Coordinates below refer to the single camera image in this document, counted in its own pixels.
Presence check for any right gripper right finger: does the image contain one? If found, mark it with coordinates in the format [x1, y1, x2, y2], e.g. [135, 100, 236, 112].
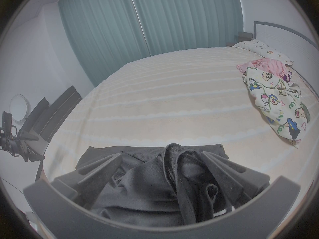
[201, 151, 271, 209]

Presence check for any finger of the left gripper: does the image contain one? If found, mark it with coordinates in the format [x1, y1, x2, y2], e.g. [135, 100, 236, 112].
[24, 143, 46, 162]
[19, 130, 40, 142]

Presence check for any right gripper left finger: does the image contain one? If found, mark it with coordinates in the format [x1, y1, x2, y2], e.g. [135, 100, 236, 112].
[51, 153, 122, 210]

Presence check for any black T-shirt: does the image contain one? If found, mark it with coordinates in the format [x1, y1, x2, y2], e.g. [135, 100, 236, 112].
[75, 143, 235, 227]

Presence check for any bed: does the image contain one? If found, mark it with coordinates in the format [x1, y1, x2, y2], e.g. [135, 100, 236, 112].
[40, 21, 319, 208]

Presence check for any pile of clothes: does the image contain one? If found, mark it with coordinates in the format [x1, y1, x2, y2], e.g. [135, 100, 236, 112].
[236, 58, 293, 82]

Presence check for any white printed pyjama top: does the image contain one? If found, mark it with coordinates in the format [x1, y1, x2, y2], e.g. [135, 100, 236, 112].
[242, 66, 310, 149]

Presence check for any white printed pillow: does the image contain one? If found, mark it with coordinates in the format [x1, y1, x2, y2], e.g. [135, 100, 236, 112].
[232, 40, 294, 65]

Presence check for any grey bedside table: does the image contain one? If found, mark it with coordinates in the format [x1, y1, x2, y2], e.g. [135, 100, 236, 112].
[226, 31, 255, 47]

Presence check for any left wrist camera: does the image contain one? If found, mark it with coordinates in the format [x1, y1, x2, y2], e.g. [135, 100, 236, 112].
[2, 112, 13, 134]

